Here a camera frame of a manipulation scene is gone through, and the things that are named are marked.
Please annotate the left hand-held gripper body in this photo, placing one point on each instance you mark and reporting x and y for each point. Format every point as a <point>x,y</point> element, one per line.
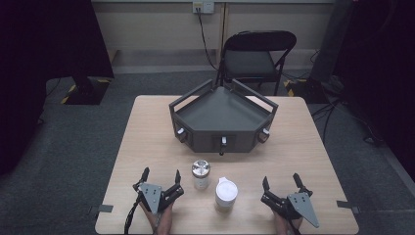
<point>150,196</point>

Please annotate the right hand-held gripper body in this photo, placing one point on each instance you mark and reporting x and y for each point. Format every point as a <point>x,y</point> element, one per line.
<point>301,205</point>

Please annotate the glass jar with silver lid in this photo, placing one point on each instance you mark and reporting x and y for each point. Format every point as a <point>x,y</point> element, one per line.
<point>200,174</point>

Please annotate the spice jar with white lid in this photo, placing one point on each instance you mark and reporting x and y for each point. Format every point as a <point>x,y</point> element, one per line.
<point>226,194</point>

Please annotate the dark grey corner rack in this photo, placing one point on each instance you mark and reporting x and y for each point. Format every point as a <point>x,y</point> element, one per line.
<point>221,112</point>

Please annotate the person's left hand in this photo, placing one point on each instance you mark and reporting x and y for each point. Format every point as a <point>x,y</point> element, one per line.
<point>163,220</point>

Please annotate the person's right hand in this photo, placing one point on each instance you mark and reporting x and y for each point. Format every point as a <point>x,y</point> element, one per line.
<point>280,225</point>

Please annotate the grey tape strip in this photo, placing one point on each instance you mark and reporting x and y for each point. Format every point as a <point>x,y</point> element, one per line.
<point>104,208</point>
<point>347,205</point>

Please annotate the black stand base striped tape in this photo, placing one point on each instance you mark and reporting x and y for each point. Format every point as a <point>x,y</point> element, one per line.
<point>86,93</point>
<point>310,91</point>

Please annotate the black folding chair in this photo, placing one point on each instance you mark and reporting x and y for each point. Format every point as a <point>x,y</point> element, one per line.
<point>251,62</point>

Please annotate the black curtain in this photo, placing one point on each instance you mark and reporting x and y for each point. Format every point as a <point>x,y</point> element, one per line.
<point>381,65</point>
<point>39,65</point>

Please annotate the grey upright panel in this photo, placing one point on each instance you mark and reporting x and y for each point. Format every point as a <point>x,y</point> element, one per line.
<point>329,39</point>

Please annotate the white wall socket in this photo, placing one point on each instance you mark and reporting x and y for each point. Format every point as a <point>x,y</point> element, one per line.
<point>203,6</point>

